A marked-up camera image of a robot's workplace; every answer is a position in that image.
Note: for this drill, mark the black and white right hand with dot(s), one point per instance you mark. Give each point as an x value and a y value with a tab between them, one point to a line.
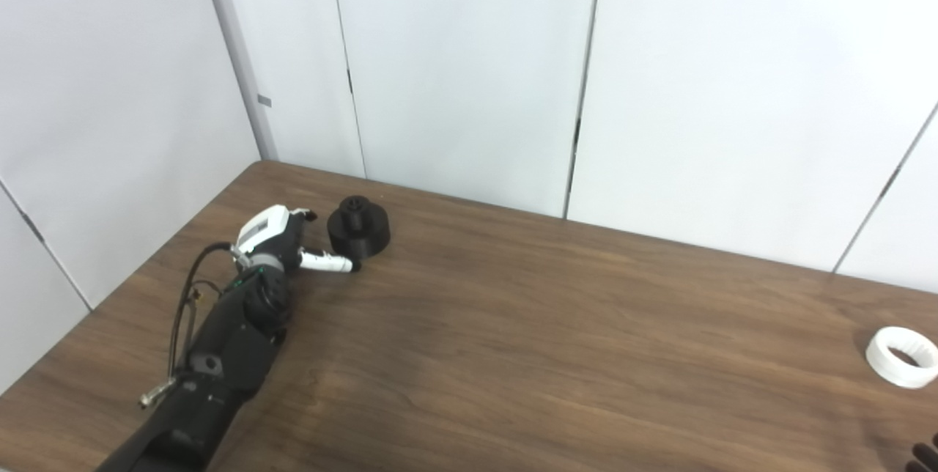
925	457

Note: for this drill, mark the round black plastic part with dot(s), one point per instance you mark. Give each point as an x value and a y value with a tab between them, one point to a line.
363	234

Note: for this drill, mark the grey wall corner post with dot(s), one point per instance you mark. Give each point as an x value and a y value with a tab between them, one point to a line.
238	54

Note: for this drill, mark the black and white left hand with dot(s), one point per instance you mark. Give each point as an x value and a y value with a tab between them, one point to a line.
267	234

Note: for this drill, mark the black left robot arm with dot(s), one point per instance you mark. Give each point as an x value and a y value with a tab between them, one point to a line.
220	362

